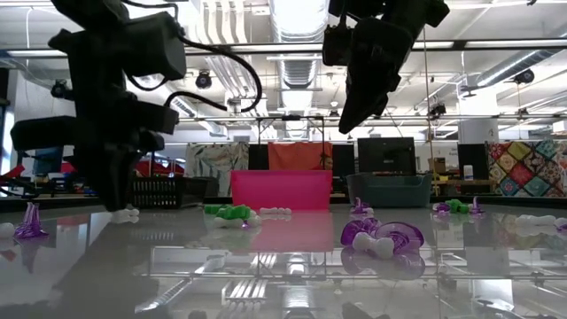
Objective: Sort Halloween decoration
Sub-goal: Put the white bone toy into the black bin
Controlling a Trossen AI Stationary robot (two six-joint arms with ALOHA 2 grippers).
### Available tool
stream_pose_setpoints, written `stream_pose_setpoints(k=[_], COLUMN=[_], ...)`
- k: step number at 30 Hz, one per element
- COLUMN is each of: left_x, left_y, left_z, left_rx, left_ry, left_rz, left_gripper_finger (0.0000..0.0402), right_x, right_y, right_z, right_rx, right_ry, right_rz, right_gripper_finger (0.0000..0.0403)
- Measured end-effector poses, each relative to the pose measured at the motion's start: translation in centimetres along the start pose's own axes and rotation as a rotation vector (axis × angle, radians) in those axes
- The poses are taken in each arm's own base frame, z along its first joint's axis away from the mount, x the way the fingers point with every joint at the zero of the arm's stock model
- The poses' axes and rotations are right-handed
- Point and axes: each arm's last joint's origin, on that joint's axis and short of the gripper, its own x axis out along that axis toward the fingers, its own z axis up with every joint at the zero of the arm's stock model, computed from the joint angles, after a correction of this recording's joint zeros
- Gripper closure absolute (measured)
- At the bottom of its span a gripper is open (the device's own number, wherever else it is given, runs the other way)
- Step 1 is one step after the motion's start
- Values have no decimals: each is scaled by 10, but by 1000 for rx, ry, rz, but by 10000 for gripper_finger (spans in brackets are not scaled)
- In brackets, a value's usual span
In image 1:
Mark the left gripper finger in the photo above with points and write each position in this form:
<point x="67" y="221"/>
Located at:
<point x="126" y="177"/>
<point x="99" y="177"/>

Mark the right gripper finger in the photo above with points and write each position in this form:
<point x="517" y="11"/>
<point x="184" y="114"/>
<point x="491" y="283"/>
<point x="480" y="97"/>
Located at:
<point x="385" y="95"/>
<point x="356" y="111"/>

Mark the green plastic toy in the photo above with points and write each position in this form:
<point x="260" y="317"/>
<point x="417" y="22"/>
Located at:
<point x="235" y="212"/>
<point x="212" y="209"/>
<point x="458" y="206"/>

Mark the small purple plastic toy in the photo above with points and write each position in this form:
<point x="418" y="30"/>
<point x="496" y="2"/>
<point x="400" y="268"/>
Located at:
<point x="246" y="225"/>

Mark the black slotted basket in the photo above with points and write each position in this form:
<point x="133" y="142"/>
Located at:
<point x="173" y="192"/>

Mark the large black monitor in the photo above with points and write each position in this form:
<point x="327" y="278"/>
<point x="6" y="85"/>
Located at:
<point x="385" y="155"/>

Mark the black panel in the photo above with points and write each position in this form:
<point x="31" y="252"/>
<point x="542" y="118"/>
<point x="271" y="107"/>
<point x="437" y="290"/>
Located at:
<point x="343" y="164"/>
<point x="258" y="157"/>

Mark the dark desk monitor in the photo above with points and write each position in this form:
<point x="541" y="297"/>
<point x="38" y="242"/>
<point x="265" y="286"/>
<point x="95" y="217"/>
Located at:
<point x="46" y="161"/>

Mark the orange hanging cloth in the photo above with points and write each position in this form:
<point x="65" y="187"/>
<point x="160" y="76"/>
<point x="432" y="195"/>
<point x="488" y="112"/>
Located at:
<point x="297" y="155"/>

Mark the cardboard box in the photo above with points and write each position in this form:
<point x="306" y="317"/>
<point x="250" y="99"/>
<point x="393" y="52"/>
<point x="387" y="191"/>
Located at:
<point x="436" y="165"/>

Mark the teal plastic bin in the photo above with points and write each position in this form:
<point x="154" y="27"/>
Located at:
<point x="390" y="192"/>

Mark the floral hanging cloth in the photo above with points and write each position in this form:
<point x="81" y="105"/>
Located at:
<point x="217" y="164"/>

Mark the pink plastic bin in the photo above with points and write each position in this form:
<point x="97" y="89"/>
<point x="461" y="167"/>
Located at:
<point x="281" y="190"/>

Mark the white bottle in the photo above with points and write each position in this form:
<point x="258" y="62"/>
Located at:
<point x="468" y="173"/>

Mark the colourful patchwork quilt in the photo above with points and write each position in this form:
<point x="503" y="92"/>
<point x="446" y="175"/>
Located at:
<point x="527" y="168"/>

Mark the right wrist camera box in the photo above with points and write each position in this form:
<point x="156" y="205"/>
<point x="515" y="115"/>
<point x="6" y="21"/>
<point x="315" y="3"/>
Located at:
<point x="336" y="46"/>

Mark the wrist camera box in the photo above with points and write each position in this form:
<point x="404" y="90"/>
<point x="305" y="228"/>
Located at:
<point x="155" y="46"/>
<point x="336" y="46"/>

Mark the black ceiling camera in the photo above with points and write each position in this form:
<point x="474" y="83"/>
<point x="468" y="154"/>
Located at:
<point x="59" y="89"/>
<point x="437" y="110"/>
<point x="524" y="76"/>
<point x="204" y="80"/>

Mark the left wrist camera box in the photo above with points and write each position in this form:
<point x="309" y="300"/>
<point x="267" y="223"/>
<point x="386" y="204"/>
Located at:
<point x="155" y="46"/>

